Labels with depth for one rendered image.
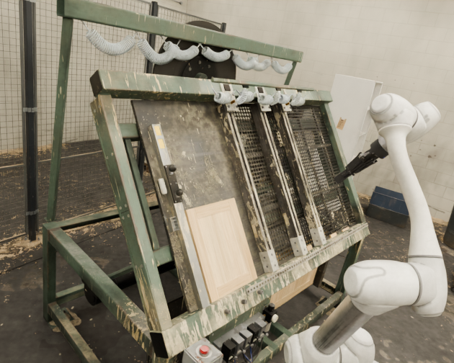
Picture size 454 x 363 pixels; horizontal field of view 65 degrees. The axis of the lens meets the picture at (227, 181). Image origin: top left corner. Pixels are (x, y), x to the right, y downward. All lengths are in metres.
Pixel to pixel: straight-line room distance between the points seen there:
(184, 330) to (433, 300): 1.02
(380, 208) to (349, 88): 1.95
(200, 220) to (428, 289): 1.11
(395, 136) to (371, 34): 5.83
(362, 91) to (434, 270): 4.45
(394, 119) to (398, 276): 0.49
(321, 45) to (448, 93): 2.30
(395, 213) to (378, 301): 4.94
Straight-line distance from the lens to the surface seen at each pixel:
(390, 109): 1.25
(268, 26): 7.74
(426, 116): 1.41
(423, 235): 1.33
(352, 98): 5.60
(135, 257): 1.69
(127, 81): 1.81
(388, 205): 6.08
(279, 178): 2.39
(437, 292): 1.30
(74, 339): 2.70
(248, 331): 1.98
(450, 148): 6.90
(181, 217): 1.79
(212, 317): 1.85
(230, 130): 2.18
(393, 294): 1.20
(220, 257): 1.95
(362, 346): 1.73
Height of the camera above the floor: 2.08
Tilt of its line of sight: 20 degrees down
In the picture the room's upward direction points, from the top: 10 degrees clockwise
